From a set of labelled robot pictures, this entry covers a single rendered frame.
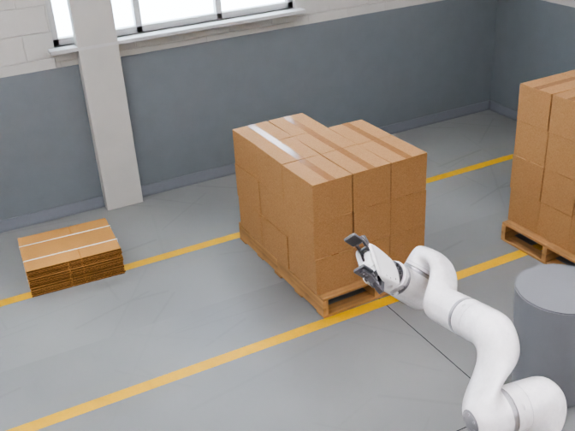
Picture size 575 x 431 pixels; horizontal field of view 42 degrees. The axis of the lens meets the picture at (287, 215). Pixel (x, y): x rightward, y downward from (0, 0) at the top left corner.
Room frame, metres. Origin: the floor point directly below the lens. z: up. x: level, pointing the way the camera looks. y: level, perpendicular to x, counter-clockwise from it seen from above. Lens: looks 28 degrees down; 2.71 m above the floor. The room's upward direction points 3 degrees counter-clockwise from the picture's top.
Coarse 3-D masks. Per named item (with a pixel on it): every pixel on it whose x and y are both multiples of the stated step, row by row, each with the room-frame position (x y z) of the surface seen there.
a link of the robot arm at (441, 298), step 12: (420, 252) 1.61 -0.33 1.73; (432, 252) 1.59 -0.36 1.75; (420, 264) 1.60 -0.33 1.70; (432, 264) 1.54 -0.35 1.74; (444, 264) 1.54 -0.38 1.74; (432, 276) 1.51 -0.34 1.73; (444, 276) 1.51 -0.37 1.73; (456, 276) 1.54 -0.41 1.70; (432, 288) 1.47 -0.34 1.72; (444, 288) 1.46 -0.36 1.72; (456, 288) 1.51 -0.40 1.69; (432, 300) 1.44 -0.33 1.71; (444, 300) 1.41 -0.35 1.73; (456, 300) 1.38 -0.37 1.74; (432, 312) 1.42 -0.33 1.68; (444, 312) 1.38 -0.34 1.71; (444, 324) 1.38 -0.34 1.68
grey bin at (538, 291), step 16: (528, 272) 3.19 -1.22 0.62; (544, 272) 3.19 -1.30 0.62; (560, 272) 3.18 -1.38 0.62; (528, 288) 3.05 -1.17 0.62; (544, 288) 3.04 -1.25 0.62; (560, 288) 3.03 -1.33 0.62; (528, 304) 2.94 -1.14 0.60; (544, 304) 2.90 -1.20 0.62; (560, 304) 2.90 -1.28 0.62; (528, 320) 2.93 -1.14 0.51; (544, 320) 2.87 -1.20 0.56; (560, 320) 2.83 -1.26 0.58; (528, 336) 2.93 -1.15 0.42; (544, 336) 2.87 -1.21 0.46; (560, 336) 2.83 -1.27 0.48; (528, 352) 2.93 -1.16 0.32; (544, 352) 2.87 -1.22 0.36; (560, 352) 2.83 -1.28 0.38; (528, 368) 2.92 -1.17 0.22; (544, 368) 2.87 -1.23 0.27; (560, 368) 2.84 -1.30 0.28; (560, 384) 2.84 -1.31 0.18
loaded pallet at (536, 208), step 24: (528, 96) 4.56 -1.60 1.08; (552, 96) 4.40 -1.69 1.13; (528, 120) 4.54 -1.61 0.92; (552, 120) 4.37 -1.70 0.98; (528, 144) 4.53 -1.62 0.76; (552, 144) 4.35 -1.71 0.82; (528, 168) 4.50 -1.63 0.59; (552, 168) 4.33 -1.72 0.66; (528, 192) 4.48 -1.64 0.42; (552, 192) 4.31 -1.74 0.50; (528, 216) 4.47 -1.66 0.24; (552, 216) 4.29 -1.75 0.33; (504, 240) 4.56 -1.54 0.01; (552, 240) 4.27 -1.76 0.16
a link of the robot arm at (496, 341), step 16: (464, 304) 1.36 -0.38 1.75; (480, 304) 1.34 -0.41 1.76; (464, 320) 1.31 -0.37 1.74; (480, 320) 1.28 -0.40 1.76; (496, 320) 1.26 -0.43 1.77; (464, 336) 1.31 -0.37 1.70; (480, 336) 1.26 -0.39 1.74; (496, 336) 1.24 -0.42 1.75; (512, 336) 1.23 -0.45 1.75; (480, 352) 1.24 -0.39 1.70; (496, 352) 1.22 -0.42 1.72; (512, 352) 1.21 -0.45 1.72; (480, 368) 1.22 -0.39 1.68; (496, 368) 1.19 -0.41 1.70; (512, 368) 1.19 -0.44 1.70; (480, 384) 1.18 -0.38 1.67; (496, 384) 1.16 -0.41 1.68; (464, 400) 1.19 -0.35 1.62; (480, 400) 1.15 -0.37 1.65; (496, 400) 1.14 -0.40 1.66; (512, 400) 1.16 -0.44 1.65; (464, 416) 1.16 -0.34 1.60; (480, 416) 1.13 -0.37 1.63; (496, 416) 1.12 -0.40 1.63; (512, 416) 1.13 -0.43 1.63
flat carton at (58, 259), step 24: (24, 240) 4.62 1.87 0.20; (48, 240) 4.60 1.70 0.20; (72, 240) 4.58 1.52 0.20; (96, 240) 4.56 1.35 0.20; (24, 264) 4.28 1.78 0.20; (48, 264) 4.26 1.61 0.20; (72, 264) 4.30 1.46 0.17; (96, 264) 4.36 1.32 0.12; (120, 264) 4.42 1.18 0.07; (48, 288) 4.23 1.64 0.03
